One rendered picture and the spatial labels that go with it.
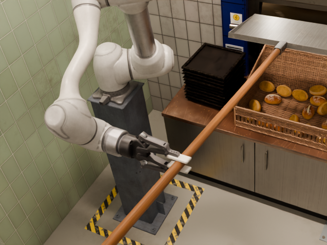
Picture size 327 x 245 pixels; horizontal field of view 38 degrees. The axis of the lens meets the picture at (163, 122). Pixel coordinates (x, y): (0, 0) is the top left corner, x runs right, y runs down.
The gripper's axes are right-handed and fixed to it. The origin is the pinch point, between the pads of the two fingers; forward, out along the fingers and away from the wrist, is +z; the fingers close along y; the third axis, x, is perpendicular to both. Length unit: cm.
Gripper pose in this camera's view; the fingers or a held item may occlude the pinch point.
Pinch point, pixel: (179, 162)
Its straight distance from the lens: 144.7
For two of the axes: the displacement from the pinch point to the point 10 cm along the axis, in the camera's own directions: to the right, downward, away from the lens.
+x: -5.0, 4.9, -7.2
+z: 8.7, 2.5, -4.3
